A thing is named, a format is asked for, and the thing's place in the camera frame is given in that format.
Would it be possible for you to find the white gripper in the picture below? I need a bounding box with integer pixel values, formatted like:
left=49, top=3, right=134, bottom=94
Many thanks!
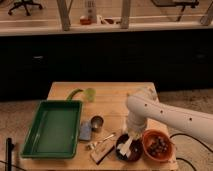
left=126, top=124, right=146, bottom=139

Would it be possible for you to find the white brush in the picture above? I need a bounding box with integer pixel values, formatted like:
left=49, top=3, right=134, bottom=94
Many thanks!
left=116, top=136, right=133, bottom=157

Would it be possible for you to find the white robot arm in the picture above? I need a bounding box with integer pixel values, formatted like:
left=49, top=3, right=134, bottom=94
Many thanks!
left=126, top=89, right=213, bottom=144

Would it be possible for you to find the dark purple bowl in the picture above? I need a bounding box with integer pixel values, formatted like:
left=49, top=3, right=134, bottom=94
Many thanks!
left=116, top=134, right=143, bottom=162

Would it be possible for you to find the orange bowl with nuts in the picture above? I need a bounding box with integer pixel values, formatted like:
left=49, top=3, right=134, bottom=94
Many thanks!
left=142, top=129, right=173, bottom=162

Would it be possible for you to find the red bowl on shelf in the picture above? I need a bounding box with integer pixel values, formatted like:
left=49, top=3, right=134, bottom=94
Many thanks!
left=80, top=18, right=92, bottom=25

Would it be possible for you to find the small metal cup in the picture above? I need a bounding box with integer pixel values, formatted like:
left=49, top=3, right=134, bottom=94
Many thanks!
left=91, top=116, right=104, bottom=132

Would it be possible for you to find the wooden block with black edge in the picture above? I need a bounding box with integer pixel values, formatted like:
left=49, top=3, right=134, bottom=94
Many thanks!
left=90, top=140, right=114, bottom=165

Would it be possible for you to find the blue grey sponge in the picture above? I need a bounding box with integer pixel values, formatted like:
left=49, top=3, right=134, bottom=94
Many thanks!
left=79, top=121, right=92, bottom=141

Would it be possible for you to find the green plastic tray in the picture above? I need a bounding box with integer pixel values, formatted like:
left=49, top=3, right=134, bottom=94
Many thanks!
left=21, top=100, right=82, bottom=159

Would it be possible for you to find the black office chair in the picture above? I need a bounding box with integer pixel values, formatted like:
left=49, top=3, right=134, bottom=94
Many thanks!
left=8, top=0, right=43, bottom=16

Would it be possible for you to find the black cable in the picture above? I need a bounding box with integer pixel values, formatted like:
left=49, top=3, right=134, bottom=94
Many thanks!
left=169, top=132, right=213, bottom=171

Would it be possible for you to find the black post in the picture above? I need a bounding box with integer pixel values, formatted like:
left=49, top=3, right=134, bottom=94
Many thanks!
left=5, top=138, right=14, bottom=171

